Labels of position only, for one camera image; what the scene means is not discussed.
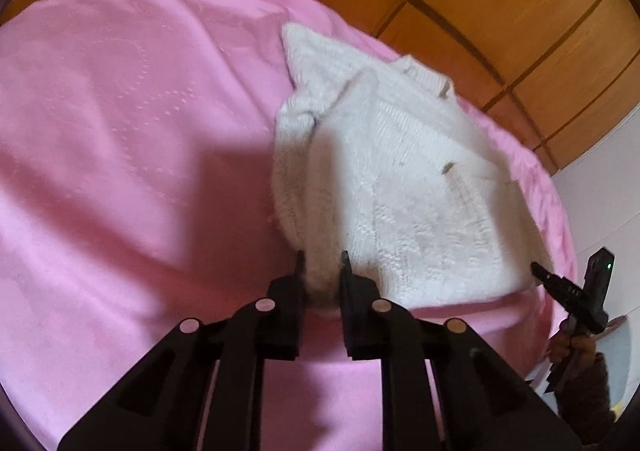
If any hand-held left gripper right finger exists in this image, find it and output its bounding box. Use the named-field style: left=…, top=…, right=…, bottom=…
left=339, top=251, right=583, bottom=451

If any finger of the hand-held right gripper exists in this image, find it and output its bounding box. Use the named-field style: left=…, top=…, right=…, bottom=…
left=530, top=261, right=571, bottom=299

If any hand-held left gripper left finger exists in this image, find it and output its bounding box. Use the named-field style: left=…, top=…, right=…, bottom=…
left=57, top=251, right=307, bottom=451

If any pink blanket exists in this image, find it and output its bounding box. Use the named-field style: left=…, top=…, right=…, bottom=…
left=0, top=0, right=576, bottom=447

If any person's right hand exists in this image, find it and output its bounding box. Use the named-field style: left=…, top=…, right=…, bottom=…
left=549, top=331, right=605, bottom=369

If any white knitted sweater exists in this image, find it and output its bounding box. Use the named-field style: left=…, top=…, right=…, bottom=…
left=270, top=22, right=553, bottom=318

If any wooden wardrobe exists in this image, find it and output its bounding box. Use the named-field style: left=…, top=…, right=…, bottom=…
left=0, top=0, right=640, bottom=178

